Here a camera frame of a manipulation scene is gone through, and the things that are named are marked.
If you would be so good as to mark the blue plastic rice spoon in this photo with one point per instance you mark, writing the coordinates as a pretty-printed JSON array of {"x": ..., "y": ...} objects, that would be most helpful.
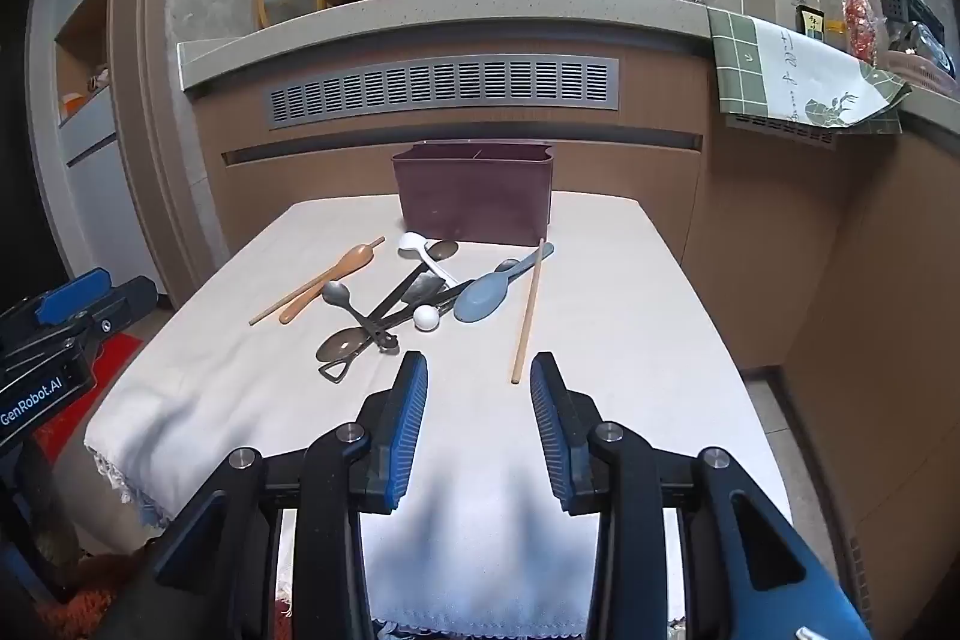
[{"x": 484, "y": 299}]

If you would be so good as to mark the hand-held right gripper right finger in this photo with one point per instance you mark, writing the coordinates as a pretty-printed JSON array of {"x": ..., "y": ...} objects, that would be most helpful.
[{"x": 551, "y": 434}]

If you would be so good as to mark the red floor mat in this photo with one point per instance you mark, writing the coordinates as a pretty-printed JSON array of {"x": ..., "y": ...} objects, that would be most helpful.
[{"x": 82, "y": 385}]

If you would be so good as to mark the white ceramic spoon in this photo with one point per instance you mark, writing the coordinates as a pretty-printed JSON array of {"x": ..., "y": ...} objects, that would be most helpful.
[{"x": 420, "y": 248}]

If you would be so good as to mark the pink plastic basket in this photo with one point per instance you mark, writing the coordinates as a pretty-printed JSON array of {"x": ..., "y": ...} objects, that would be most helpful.
[{"x": 926, "y": 72}]

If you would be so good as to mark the stone countertop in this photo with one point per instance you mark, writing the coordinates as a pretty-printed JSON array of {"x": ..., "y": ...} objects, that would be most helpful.
[{"x": 450, "y": 21}]

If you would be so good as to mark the dark metal spoon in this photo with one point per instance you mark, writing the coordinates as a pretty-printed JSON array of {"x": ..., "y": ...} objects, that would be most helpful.
[{"x": 420, "y": 289}]

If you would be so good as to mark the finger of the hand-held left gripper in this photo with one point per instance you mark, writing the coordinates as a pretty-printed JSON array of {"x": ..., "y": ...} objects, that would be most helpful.
[{"x": 75, "y": 295}]

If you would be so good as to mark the red snack packet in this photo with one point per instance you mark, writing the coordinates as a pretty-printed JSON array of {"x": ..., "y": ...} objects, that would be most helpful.
[{"x": 861, "y": 21}]

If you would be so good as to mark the grey vent grille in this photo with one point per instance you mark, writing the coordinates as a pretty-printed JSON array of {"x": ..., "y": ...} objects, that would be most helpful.
[{"x": 442, "y": 89}]

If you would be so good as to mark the green checked cloth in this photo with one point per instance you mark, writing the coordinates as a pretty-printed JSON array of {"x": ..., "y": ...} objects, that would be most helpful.
[{"x": 795, "y": 78}]

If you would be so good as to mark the wooden chopstick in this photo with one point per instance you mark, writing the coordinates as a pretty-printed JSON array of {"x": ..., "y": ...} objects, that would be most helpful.
[
  {"x": 527, "y": 317},
  {"x": 300, "y": 296}
]

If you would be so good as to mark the metal spoon with white ball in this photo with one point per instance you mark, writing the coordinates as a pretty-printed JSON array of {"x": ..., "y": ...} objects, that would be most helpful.
[{"x": 426, "y": 318}]

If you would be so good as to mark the small silver metal spoon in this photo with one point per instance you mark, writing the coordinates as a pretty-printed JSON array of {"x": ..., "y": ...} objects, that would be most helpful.
[{"x": 335, "y": 293}]

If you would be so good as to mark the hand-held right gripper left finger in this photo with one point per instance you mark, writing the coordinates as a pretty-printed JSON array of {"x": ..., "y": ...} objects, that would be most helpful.
[{"x": 405, "y": 430}]

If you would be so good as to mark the maroon plastic utensil holder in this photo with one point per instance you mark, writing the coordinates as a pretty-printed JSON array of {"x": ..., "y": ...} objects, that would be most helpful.
[{"x": 472, "y": 197}]

